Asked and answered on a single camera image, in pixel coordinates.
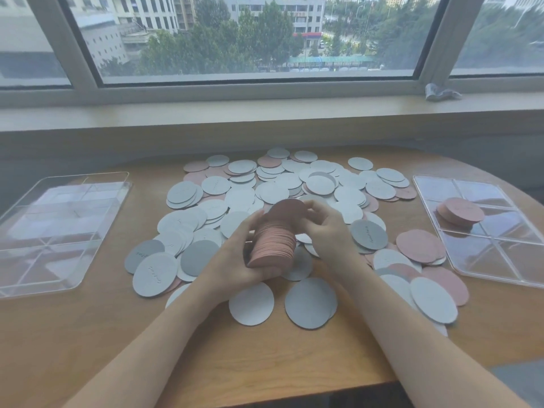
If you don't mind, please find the person's left forearm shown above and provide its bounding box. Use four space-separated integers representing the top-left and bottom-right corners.
64 269 243 408

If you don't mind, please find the stack of pink discs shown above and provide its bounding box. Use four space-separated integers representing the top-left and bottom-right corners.
246 198 309 269

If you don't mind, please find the person's right hand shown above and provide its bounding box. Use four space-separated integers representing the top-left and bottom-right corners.
294 199 367 282

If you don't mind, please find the white windowsill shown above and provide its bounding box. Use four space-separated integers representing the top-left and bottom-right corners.
0 92 544 133

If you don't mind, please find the white window frame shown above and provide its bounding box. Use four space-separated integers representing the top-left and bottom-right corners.
0 0 544 109

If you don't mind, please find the pile of grey and pink round discs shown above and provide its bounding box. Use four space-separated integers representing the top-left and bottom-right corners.
124 147 471 337

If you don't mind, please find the crumpled clear wrapper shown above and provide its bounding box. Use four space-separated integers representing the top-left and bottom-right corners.
424 83 462 102

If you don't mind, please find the person's right forearm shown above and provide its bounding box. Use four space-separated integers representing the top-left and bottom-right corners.
338 258 532 408

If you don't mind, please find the empty clear divided plastic tray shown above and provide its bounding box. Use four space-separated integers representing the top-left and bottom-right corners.
0 171 132 299

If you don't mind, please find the grey chair seat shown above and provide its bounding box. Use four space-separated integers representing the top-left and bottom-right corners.
488 360 544 408

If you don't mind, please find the small pink disc stack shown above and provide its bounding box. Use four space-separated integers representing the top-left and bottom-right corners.
436 197 485 229

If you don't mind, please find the person's left hand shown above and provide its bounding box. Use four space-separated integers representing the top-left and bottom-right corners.
202 210 282 294

